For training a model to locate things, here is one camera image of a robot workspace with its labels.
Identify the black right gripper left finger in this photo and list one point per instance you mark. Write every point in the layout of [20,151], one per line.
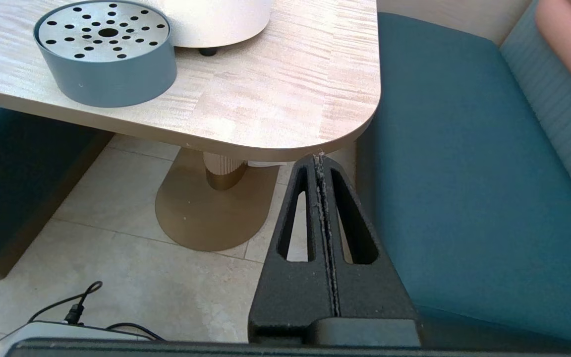
[290,292]

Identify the dark blue bench seat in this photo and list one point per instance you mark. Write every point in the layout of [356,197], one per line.
[464,173]
[18,173]

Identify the large clear water dispenser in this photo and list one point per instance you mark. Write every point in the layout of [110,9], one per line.
[216,25]

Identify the large blue perforated drip tray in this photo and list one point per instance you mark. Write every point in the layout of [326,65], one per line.
[117,79]

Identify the grey-blue ribbed bench backrest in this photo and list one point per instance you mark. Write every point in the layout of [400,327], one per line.
[563,99]

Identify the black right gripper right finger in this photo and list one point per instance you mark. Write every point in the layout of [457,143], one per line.
[370,290]

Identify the ribbed beige table pedestal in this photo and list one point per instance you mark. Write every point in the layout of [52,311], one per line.
[223,168]

